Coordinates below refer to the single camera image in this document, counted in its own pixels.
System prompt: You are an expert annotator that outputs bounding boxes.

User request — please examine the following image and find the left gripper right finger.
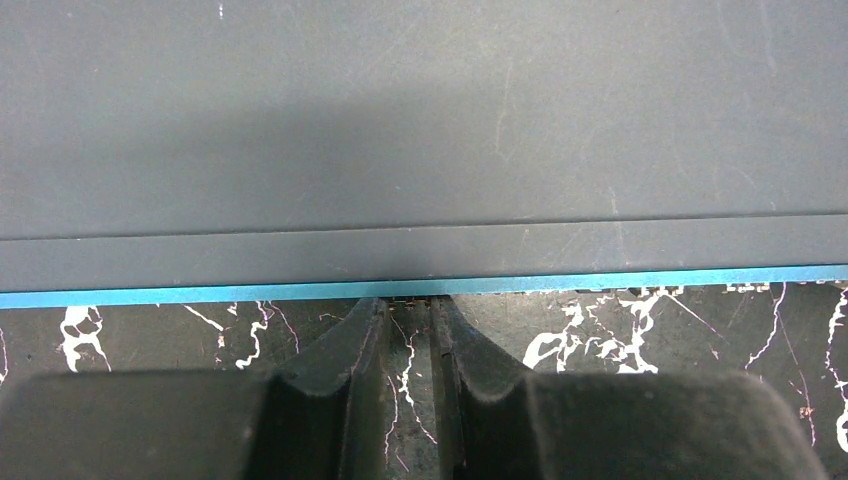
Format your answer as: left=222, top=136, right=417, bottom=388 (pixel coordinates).
left=430, top=296, right=827, bottom=479

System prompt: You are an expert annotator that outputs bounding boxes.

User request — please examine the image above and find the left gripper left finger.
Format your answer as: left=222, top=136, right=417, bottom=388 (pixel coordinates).
left=1, top=298, right=388, bottom=479

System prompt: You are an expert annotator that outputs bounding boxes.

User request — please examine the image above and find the large teal network switch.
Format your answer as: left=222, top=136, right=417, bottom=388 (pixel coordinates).
left=1, top=1, right=847, bottom=309

